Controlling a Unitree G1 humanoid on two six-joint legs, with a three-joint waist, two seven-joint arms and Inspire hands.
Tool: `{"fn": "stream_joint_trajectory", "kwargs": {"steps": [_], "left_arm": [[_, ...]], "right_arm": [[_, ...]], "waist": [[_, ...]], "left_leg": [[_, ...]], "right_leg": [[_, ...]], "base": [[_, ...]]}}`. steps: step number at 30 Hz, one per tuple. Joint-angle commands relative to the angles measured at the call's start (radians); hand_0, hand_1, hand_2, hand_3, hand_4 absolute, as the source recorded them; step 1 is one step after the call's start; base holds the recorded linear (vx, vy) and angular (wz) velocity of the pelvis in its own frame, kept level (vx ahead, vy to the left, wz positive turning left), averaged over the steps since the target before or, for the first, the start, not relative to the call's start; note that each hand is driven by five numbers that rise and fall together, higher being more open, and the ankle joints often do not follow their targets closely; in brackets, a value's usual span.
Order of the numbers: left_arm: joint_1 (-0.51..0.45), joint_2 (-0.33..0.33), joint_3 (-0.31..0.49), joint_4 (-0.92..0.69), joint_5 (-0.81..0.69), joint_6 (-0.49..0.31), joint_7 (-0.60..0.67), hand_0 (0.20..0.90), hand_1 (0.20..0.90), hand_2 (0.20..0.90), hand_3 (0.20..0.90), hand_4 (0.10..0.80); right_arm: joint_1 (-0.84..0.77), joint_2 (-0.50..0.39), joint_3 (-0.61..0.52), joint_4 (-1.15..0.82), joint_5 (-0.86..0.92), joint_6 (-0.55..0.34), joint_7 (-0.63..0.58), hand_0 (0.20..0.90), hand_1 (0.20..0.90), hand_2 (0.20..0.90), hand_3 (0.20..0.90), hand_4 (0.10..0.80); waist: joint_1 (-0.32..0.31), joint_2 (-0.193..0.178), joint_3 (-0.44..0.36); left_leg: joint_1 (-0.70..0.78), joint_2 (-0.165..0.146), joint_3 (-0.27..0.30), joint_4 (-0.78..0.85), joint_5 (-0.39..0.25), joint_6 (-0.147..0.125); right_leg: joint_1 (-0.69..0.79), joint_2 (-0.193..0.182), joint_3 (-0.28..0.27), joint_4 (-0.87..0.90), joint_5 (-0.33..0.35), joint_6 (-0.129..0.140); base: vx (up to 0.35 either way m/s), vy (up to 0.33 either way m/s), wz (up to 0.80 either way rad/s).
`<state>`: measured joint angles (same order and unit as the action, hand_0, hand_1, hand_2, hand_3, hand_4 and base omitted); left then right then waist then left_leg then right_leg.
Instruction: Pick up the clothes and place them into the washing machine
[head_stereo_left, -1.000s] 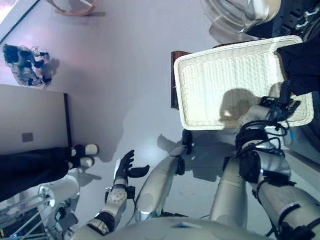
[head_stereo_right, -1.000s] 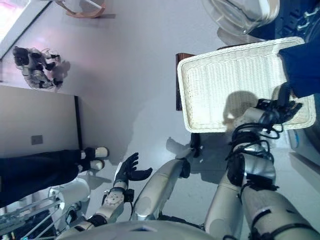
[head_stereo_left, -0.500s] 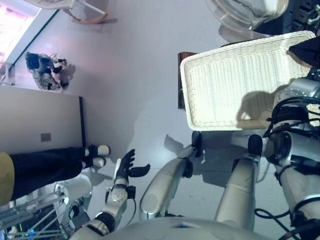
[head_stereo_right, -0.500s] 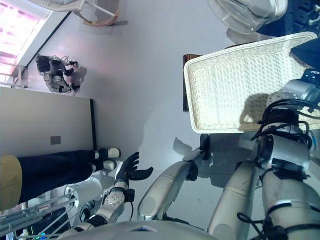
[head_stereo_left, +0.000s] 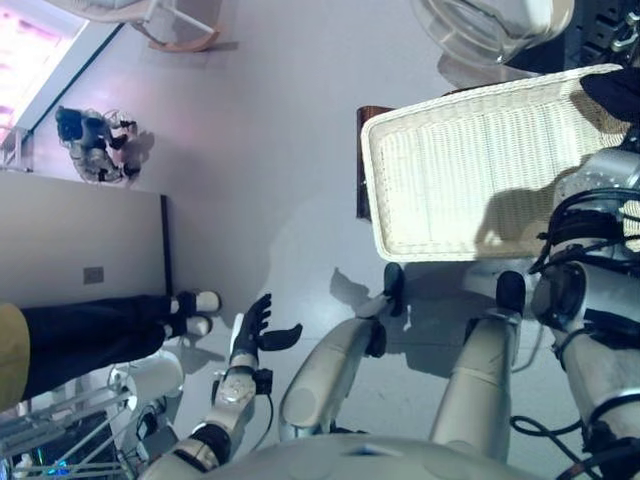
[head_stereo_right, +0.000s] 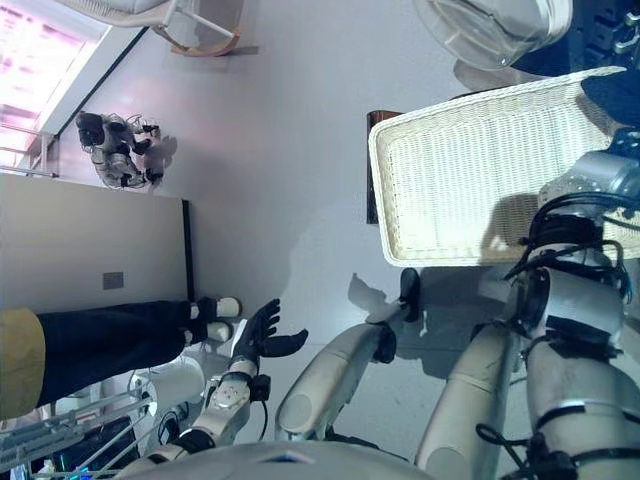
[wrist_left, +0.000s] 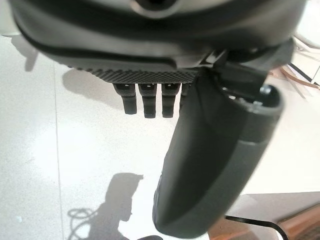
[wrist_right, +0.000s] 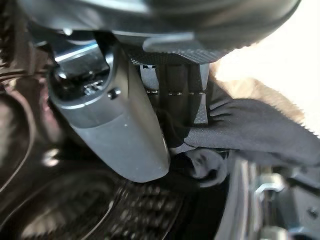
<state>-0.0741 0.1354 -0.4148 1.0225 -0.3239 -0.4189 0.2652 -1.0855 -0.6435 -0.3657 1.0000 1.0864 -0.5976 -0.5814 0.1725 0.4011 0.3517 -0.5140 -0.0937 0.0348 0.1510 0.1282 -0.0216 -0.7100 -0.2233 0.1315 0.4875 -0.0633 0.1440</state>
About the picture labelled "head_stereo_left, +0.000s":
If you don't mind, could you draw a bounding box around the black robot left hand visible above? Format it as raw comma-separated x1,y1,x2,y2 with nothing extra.
229,293,304,359

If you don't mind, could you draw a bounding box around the black garment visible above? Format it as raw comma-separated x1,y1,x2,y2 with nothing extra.
582,67,640,124

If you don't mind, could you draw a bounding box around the silver robot torso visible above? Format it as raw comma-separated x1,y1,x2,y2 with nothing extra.
197,434,531,480

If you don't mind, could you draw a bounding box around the grey partition with black edge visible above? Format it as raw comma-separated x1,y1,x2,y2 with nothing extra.
0,170,174,306

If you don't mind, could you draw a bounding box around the brown wooden stool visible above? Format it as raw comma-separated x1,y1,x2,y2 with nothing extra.
355,105,381,220

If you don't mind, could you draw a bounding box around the metal equipment cart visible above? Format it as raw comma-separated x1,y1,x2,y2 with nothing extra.
0,379,166,480

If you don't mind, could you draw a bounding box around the silver robot right leg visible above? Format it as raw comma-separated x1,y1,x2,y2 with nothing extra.
429,270,527,464

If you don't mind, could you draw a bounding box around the yellow jacket of person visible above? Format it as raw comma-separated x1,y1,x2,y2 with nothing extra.
0,299,31,406

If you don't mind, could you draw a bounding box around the quadruped robot dog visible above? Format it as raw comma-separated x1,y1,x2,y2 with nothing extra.
54,105,154,185

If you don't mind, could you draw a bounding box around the white wicker laundry basket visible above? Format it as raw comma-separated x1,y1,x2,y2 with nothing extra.
360,63,640,264

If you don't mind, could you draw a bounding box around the white rocking chair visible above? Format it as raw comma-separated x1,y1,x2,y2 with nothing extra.
74,0,224,54

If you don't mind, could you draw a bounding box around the round glass washer door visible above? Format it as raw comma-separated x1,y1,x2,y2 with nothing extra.
409,0,576,66

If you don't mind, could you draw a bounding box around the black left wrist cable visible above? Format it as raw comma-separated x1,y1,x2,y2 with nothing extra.
234,392,274,454

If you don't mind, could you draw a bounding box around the white metal frame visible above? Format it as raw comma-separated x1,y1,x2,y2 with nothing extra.
0,124,37,172

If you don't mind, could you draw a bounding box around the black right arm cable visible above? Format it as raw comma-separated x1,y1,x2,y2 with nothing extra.
509,189,640,480

